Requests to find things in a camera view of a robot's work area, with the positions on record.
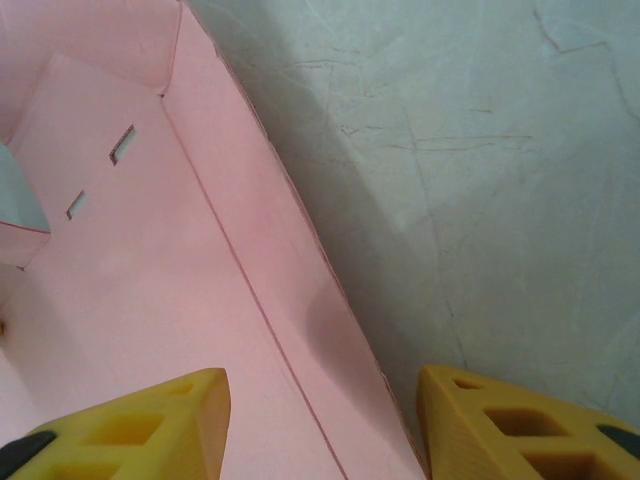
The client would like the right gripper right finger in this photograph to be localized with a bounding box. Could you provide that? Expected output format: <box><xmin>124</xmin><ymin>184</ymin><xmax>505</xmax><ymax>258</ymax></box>
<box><xmin>417</xmin><ymin>364</ymin><xmax>640</xmax><ymax>480</ymax></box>

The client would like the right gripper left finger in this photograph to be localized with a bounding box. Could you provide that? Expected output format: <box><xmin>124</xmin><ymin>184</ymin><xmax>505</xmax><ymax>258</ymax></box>
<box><xmin>0</xmin><ymin>367</ymin><xmax>232</xmax><ymax>480</ymax></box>

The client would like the pink paper box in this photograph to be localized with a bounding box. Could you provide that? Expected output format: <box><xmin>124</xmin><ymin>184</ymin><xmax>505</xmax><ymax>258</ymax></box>
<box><xmin>0</xmin><ymin>0</ymin><xmax>431</xmax><ymax>480</ymax></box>

